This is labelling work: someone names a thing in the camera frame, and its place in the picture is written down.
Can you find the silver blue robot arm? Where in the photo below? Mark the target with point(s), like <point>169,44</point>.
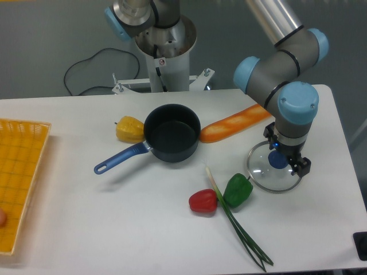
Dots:
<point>272,83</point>

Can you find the green onion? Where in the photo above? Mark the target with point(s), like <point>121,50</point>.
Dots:
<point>259,257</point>

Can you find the black object table corner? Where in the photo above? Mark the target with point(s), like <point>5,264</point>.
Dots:
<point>360,241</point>

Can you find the dark saucepan blue handle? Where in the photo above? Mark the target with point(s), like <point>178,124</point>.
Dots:
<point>171,133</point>

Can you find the glass lid blue knob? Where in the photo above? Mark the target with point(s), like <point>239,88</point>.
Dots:
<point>269,169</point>

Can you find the red bell pepper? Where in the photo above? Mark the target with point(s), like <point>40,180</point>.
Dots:
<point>204,201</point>

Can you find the orange baguette bread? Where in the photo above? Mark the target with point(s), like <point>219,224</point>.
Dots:
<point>233,124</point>

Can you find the green bell pepper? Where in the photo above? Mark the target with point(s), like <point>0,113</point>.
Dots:
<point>237,191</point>

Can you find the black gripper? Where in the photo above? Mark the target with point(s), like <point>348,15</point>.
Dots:
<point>290,148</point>

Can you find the yellow bell pepper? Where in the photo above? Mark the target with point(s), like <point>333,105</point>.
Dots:
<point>129,130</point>

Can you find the yellow woven basket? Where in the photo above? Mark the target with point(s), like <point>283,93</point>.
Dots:
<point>22,146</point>

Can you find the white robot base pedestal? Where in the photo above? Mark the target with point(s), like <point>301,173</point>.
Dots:
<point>167,55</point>

